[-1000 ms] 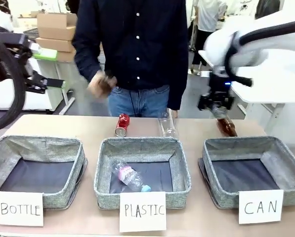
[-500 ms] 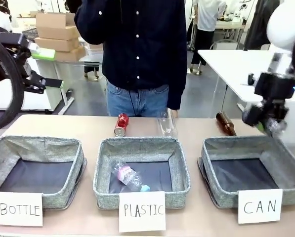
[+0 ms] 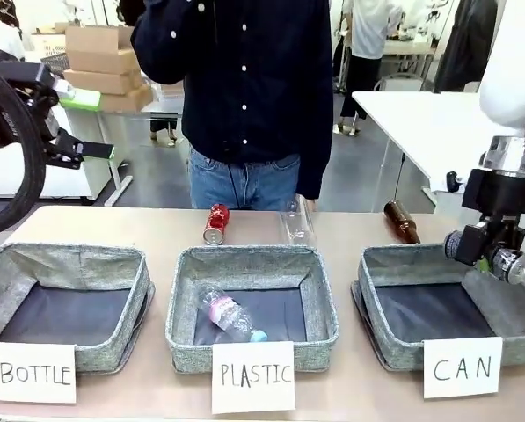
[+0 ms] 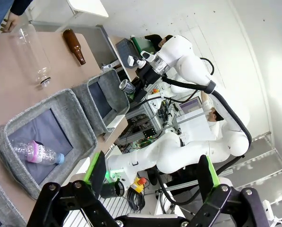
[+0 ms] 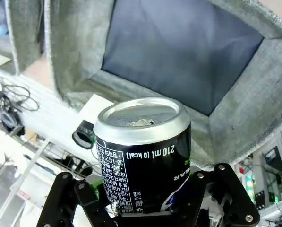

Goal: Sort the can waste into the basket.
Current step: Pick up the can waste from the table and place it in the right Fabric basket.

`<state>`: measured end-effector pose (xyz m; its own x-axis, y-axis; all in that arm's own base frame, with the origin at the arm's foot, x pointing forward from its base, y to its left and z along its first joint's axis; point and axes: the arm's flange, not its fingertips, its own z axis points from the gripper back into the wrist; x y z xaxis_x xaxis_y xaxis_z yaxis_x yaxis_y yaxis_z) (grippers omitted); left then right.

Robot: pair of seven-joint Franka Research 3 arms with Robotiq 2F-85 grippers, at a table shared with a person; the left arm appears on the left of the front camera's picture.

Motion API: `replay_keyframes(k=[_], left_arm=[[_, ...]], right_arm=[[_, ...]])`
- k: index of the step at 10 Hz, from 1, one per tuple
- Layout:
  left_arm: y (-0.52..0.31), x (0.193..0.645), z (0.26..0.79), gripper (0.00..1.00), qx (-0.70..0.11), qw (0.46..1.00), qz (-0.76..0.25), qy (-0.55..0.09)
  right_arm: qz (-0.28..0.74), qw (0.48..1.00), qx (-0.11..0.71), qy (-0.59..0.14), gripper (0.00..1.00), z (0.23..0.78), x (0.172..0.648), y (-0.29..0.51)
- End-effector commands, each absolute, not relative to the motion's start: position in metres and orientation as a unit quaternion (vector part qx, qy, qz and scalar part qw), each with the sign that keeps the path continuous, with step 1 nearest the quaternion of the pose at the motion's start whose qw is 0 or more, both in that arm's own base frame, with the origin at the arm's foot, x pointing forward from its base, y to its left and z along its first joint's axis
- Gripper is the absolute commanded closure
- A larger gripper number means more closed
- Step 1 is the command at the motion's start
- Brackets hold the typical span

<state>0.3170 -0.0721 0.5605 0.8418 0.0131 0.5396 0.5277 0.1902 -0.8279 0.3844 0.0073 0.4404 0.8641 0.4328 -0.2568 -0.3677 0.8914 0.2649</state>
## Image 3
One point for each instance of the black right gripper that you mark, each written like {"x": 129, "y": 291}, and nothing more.
{"x": 499, "y": 191}

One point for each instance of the black and silver can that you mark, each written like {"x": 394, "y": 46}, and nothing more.
{"x": 515, "y": 266}

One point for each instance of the person's left forearm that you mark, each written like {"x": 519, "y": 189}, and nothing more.
{"x": 315, "y": 162}

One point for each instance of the person's right forearm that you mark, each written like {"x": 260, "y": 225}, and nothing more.
{"x": 156, "y": 48}

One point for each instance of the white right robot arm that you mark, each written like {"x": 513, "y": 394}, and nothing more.
{"x": 504, "y": 88}

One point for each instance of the grey basket labelled can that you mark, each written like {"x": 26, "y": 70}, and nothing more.
{"x": 403, "y": 268}

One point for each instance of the paper label reading can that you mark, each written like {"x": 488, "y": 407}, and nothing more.
{"x": 462, "y": 367}

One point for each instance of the grey basket labelled bottle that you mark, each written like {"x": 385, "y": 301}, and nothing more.
{"x": 20, "y": 272}

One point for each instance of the red drink can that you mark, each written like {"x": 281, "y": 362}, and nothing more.
{"x": 216, "y": 224}

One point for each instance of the grey basket labelled plastic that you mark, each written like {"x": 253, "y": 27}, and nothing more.
{"x": 244, "y": 264}

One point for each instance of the closed flat cardboard box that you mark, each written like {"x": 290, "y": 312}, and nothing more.
{"x": 126, "y": 99}
{"x": 99, "y": 81}

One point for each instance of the black plastic crate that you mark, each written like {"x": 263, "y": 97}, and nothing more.
{"x": 55, "y": 65}

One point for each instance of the black knob on clamp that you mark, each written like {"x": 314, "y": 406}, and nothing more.
{"x": 454, "y": 180}

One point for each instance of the white desk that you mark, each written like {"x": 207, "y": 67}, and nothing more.
{"x": 24, "y": 176}

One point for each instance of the open cardboard box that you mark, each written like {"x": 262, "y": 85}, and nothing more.
{"x": 97, "y": 48}

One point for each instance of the white plastic crate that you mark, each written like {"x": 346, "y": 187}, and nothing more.
{"x": 48, "y": 43}

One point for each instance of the brown glass bottle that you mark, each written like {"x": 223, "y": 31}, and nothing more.
{"x": 402, "y": 222}

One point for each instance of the white table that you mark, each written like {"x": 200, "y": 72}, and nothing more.
{"x": 420, "y": 118}

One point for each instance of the grey chair back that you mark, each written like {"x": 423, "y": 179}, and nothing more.
{"x": 398, "y": 82}

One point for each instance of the person in dark shirt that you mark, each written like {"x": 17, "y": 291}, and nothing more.
{"x": 253, "y": 88}

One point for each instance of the clear empty plastic bottle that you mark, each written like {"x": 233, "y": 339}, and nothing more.
{"x": 298, "y": 224}

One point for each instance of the hanging black coat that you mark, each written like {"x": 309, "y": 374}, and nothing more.
{"x": 466, "y": 44}

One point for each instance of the person in white shirt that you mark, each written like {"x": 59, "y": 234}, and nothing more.
{"x": 372, "y": 35}

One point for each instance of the pink label plastic bottle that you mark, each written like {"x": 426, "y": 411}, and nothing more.
{"x": 229, "y": 310}

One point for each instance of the paper label reading bottle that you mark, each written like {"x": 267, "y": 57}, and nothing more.
{"x": 33, "y": 373}

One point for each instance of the paper label reading plastic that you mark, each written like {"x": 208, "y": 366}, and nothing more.
{"x": 253, "y": 376}

